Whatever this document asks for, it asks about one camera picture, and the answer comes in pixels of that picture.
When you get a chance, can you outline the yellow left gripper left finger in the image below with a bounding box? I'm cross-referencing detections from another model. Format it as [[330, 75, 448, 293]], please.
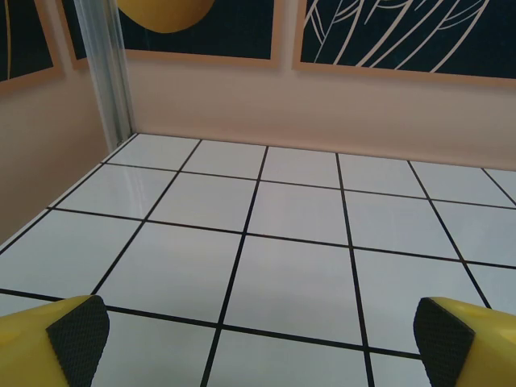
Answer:
[[0, 294, 110, 387]]

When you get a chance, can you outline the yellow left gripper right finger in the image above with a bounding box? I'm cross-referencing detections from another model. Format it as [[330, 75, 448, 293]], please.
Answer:
[[414, 297, 516, 387]]

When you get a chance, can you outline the aluminium corner post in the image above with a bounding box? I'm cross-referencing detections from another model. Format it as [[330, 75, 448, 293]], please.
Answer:
[[82, 0, 136, 148]]

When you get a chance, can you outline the wall panel with gold oval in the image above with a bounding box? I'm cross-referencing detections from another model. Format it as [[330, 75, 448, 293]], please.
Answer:
[[60, 0, 280, 70]]

